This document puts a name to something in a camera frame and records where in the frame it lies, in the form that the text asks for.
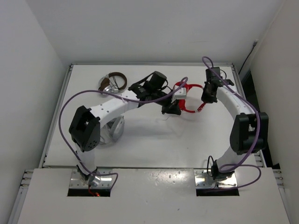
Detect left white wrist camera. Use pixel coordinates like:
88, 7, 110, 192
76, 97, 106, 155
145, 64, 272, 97
172, 88, 187, 100

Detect purple cable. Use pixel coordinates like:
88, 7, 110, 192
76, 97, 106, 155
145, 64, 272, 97
202, 56, 262, 192
58, 77, 189, 187

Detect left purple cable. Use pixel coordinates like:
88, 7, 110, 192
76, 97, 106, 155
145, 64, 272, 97
58, 77, 189, 187

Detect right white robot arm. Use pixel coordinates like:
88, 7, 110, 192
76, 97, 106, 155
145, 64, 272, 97
201, 67, 269, 180

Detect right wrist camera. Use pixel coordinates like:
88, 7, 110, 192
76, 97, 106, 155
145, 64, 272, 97
206, 67, 221, 80

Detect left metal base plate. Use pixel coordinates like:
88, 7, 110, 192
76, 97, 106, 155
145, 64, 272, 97
69, 169, 113, 189

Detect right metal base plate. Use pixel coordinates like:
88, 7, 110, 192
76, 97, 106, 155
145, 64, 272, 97
194, 169, 238, 189

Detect metal base plate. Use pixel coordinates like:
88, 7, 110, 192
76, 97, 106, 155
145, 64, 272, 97
194, 169, 238, 189
69, 169, 113, 189

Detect red headphones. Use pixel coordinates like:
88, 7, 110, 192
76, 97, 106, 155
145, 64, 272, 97
179, 84, 206, 113

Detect brown silver headphones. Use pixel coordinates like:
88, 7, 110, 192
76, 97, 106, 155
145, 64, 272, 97
98, 72, 128, 93

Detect black wall cable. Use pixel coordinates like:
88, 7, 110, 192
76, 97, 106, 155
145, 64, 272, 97
238, 42, 257, 75

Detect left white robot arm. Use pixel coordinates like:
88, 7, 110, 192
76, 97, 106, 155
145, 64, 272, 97
69, 71, 181, 181

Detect grey white headphones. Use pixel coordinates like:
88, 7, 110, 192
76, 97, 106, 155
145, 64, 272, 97
100, 115, 125, 145

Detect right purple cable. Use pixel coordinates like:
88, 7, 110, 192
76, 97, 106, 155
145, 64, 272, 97
202, 56, 262, 192

